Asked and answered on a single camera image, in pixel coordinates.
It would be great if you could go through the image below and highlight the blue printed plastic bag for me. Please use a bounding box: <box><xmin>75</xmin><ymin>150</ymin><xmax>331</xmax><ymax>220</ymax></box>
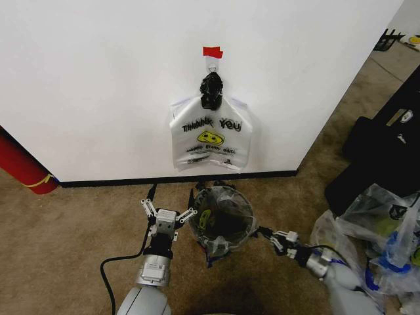
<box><xmin>362</xmin><ymin>196</ymin><xmax>420</xmax><ymax>298</ymax></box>

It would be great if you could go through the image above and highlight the round trash bin clear liner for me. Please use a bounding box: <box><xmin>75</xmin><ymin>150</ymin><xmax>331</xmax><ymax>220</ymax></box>
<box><xmin>188</xmin><ymin>184</ymin><xmax>259</xmax><ymax>254</ymax></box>

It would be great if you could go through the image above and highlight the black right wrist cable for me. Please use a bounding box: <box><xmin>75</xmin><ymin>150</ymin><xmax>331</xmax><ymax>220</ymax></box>
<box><xmin>308</xmin><ymin>243</ymin><xmax>349</xmax><ymax>264</ymax></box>

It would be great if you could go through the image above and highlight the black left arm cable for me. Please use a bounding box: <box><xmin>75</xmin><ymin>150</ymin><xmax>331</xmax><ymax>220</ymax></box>
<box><xmin>99</xmin><ymin>225</ymin><xmax>155</xmax><ymax>315</ymax></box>

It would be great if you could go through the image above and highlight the clear wall hook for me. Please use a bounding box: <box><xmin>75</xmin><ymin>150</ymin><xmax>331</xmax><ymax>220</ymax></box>
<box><xmin>205</xmin><ymin>56</ymin><xmax>221</xmax><ymax>74</ymax></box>

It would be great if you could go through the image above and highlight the white crumpled plastic bag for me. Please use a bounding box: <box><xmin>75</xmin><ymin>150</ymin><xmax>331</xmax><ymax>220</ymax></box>
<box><xmin>309</xmin><ymin>209</ymin><xmax>364</xmax><ymax>283</ymax></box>

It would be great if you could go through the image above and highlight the white thank you plastic bag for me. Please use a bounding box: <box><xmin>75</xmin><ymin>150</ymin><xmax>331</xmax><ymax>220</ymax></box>
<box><xmin>167</xmin><ymin>94</ymin><xmax>255</xmax><ymax>174</ymax></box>

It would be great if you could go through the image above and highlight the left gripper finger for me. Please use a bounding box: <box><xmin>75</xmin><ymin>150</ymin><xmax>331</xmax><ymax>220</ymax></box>
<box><xmin>140</xmin><ymin>184</ymin><xmax>159</xmax><ymax>221</ymax></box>
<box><xmin>176</xmin><ymin>188</ymin><xmax>198</xmax><ymax>224</ymax></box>

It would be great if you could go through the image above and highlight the black baseboard strip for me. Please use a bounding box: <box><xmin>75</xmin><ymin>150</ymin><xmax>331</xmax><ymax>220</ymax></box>
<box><xmin>53</xmin><ymin>170</ymin><xmax>300</xmax><ymax>189</ymax></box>

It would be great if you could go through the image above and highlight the red tape strip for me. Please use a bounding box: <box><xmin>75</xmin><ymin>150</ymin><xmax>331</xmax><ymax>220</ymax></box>
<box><xmin>202</xmin><ymin>46</ymin><xmax>225</xmax><ymax>60</ymax></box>

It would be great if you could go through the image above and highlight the black flat case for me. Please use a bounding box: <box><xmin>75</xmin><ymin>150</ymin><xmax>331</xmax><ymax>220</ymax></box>
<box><xmin>324</xmin><ymin>156</ymin><xmax>420</xmax><ymax>218</ymax></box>

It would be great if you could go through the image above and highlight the clear bag with dark contents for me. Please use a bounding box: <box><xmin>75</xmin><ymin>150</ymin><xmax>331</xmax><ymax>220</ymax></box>
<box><xmin>337</xmin><ymin>182</ymin><xmax>420</xmax><ymax>232</ymax></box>

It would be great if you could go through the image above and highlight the black crumpled bag bundle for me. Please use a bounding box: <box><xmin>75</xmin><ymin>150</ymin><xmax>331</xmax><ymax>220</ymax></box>
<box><xmin>198</xmin><ymin>72</ymin><xmax>226</xmax><ymax>111</ymax></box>

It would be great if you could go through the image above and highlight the red cylinder roll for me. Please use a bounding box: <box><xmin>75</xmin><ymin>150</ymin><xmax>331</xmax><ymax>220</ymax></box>
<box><xmin>0</xmin><ymin>125</ymin><xmax>60</xmax><ymax>196</ymax></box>

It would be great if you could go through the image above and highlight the black folding stand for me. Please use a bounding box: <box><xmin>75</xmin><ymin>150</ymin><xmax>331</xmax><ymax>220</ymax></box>
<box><xmin>373</xmin><ymin>28</ymin><xmax>405</xmax><ymax>52</ymax></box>

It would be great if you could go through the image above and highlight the black hard case with label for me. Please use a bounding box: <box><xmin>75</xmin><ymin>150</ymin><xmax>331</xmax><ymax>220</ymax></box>
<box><xmin>342</xmin><ymin>63</ymin><xmax>420</xmax><ymax>171</ymax></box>

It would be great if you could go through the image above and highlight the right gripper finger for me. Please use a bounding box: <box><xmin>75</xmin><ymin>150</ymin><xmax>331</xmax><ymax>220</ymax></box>
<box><xmin>254</xmin><ymin>226</ymin><xmax>290</xmax><ymax>242</ymax></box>
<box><xmin>266</xmin><ymin>236</ymin><xmax>285</xmax><ymax>257</ymax></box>

